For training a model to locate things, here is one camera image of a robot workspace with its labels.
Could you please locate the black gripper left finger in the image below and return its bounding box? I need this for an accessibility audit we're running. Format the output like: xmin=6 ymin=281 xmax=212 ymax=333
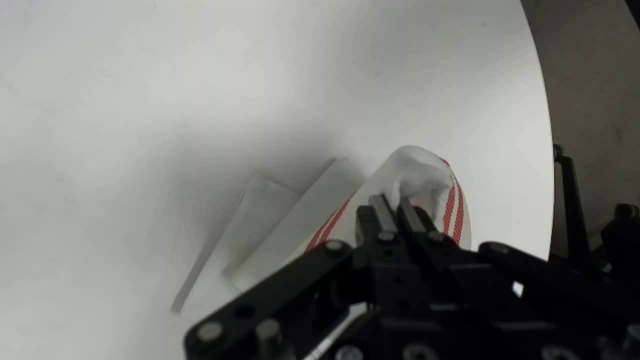
xmin=182 ymin=194 xmax=405 ymax=360

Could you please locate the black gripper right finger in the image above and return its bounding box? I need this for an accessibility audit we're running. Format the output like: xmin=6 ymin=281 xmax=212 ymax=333
xmin=397 ymin=197 xmax=640 ymax=360

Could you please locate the white towel with red stripes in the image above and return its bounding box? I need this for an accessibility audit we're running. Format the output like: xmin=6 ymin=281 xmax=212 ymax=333
xmin=171 ymin=144 xmax=473 ymax=315

